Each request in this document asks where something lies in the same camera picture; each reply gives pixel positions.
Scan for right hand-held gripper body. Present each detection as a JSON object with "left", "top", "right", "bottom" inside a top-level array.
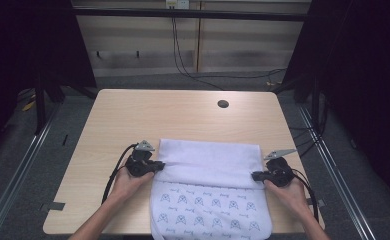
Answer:
[{"left": 263, "top": 148, "right": 298, "bottom": 188}]

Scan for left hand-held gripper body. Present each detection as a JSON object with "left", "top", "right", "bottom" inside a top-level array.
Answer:
[{"left": 125, "top": 139, "right": 158, "bottom": 178}]

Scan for white towel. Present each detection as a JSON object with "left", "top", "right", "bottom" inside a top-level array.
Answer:
[{"left": 149, "top": 138, "right": 274, "bottom": 240}]

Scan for person's left hand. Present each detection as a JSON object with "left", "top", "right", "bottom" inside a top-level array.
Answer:
[{"left": 110, "top": 164, "right": 156, "bottom": 203}]

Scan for person's right hand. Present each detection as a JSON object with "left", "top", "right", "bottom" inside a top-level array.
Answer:
[{"left": 263, "top": 176, "right": 309, "bottom": 218}]

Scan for grey tape strip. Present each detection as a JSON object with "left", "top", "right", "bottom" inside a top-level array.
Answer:
[
  {"left": 306, "top": 197, "right": 327, "bottom": 210},
  {"left": 40, "top": 201, "right": 67, "bottom": 213}
]

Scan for black metal stand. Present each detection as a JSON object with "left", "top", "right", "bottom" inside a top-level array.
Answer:
[
  {"left": 271, "top": 71, "right": 326, "bottom": 134},
  {"left": 32, "top": 64, "right": 67, "bottom": 136}
]

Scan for dark curtain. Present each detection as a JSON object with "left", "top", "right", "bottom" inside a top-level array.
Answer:
[
  {"left": 282, "top": 0, "right": 390, "bottom": 209},
  {"left": 0, "top": 0, "right": 98, "bottom": 161}
]

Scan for yellow item on floor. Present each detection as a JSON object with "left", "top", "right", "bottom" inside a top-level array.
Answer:
[{"left": 21, "top": 99, "right": 37, "bottom": 112}]

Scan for white power outlet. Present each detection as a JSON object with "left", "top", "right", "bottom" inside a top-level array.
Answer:
[{"left": 165, "top": 0, "right": 191, "bottom": 10}]

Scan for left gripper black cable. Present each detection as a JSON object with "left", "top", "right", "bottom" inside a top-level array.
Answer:
[{"left": 100, "top": 142, "right": 140, "bottom": 205}]

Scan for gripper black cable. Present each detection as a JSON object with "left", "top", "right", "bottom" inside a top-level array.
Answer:
[
  {"left": 100, "top": 142, "right": 140, "bottom": 205},
  {"left": 290, "top": 167, "right": 321, "bottom": 224}
]

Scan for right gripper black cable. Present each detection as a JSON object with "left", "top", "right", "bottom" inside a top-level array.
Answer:
[{"left": 290, "top": 167, "right": 321, "bottom": 224}]

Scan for black floor cables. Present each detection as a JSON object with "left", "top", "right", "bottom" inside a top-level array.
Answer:
[{"left": 288, "top": 99, "right": 329, "bottom": 159}]

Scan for metal floor rail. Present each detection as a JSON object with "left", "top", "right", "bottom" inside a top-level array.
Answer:
[
  {"left": 0, "top": 101, "right": 64, "bottom": 240},
  {"left": 297, "top": 105, "right": 378, "bottom": 240}
]

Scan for black wall cable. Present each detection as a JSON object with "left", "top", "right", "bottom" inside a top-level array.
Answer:
[{"left": 170, "top": 16, "right": 288, "bottom": 91}]

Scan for black horizontal frame bar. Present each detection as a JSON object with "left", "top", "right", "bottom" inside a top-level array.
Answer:
[{"left": 72, "top": 7, "right": 310, "bottom": 23}]

